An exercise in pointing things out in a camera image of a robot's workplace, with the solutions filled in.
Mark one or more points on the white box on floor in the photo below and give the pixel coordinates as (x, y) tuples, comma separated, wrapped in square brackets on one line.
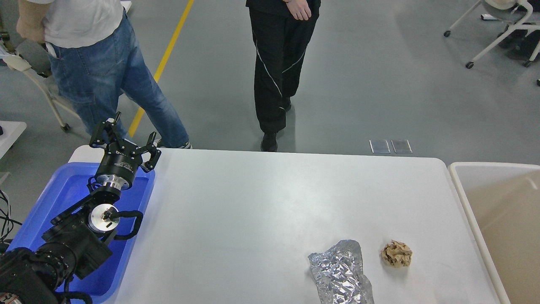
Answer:
[(126, 4)]

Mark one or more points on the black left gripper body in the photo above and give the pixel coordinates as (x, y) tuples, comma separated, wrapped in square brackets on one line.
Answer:
[(120, 164)]

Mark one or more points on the white side table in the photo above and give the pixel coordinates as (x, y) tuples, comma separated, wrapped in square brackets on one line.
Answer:
[(11, 132)]

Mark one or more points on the grey office chair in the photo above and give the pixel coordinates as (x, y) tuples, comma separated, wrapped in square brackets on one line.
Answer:
[(32, 60)]

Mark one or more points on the blue plastic bin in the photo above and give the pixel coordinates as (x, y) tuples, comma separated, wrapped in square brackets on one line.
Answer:
[(66, 187)]

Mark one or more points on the person in black clothes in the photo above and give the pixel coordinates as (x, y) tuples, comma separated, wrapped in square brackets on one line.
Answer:
[(281, 31)]

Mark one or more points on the crumpled aluminium foil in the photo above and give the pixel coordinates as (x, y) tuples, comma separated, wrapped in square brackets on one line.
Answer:
[(338, 275)]

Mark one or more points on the crumpled brown paper ball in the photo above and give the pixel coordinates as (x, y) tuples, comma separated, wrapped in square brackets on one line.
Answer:
[(397, 254)]

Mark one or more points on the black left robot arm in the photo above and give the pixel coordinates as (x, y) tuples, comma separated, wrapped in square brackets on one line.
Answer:
[(77, 243)]

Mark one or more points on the left metal floor plate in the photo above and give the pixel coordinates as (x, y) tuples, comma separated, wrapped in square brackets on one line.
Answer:
[(380, 146)]

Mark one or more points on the person in white shirt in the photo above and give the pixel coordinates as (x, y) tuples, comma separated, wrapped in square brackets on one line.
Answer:
[(95, 57)]

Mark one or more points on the metal floor plate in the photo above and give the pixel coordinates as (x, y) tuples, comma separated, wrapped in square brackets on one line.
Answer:
[(401, 146), (380, 146)]

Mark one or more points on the right metal floor plate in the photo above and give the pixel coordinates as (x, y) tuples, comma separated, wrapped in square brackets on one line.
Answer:
[(401, 146)]

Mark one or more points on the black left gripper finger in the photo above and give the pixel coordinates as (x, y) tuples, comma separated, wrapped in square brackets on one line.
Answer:
[(150, 148), (106, 133)]

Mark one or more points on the beige plastic bin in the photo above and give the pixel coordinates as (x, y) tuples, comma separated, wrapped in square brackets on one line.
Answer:
[(502, 205)]

